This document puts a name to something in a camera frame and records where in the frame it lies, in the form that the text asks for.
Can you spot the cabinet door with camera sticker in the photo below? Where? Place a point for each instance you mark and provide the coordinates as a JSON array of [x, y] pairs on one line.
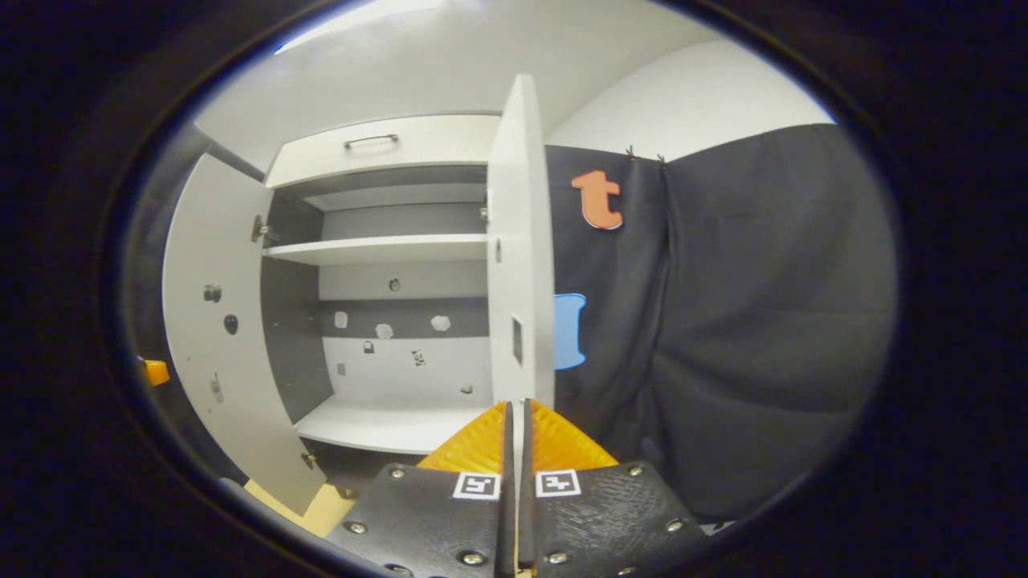
[[217, 401]]

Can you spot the cabinet door with headphone sticker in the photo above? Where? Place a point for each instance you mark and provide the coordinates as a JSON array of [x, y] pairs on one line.
[[518, 241]]

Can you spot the white shoe cabinet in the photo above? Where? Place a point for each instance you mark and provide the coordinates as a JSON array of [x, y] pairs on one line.
[[401, 377]]

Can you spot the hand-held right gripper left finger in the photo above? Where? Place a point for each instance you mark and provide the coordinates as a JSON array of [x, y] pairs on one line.
[[506, 522]]

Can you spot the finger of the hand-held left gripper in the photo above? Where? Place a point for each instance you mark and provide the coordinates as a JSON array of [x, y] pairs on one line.
[[157, 373]]

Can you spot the white cabinet drawer front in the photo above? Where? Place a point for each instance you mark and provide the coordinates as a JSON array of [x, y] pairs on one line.
[[434, 144]]

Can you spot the white cabinet shelf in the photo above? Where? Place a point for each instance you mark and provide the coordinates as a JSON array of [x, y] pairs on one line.
[[377, 249]]

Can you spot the metal door hinge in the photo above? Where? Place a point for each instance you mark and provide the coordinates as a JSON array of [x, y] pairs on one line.
[[309, 461], [263, 233]]

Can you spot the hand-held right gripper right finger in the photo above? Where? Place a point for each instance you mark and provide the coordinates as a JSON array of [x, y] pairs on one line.
[[528, 522]]

